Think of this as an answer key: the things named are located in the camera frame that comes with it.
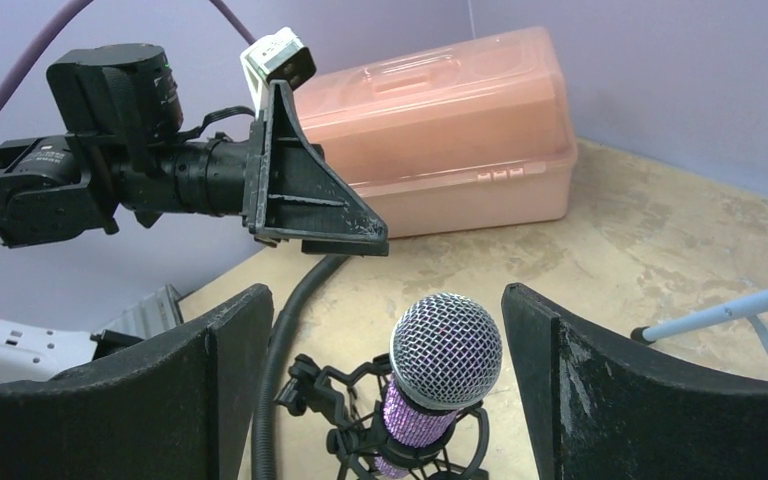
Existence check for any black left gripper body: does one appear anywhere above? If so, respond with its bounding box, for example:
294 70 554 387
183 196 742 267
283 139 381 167
46 43 251 229

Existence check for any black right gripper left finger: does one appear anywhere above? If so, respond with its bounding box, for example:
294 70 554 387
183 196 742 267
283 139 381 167
0 284 274 479

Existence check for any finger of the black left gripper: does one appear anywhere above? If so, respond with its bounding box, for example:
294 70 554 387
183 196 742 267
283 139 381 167
301 240 390 257
244 80 388 242

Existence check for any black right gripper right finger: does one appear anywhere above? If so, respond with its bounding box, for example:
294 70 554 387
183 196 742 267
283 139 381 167
501 283 768 479

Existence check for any purple glitter microphone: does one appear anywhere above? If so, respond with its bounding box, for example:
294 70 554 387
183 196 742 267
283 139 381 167
382 293 503 449

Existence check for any black microphone shock mount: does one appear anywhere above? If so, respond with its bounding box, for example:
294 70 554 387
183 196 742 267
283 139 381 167
275 354 490 479

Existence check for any light blue music stand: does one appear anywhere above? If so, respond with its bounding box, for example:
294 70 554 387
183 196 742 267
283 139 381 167
629 289 768 358

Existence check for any black foam tube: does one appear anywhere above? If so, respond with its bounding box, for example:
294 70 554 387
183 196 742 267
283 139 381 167
250 255 348 479

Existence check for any translucent pink storage box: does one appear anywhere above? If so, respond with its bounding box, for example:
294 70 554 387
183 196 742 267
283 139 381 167
295 27 578 238

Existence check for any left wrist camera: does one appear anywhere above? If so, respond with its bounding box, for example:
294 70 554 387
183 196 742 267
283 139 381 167
239 27 317 120

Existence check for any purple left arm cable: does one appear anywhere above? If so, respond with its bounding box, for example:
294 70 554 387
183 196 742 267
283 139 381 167
0 0 258 152

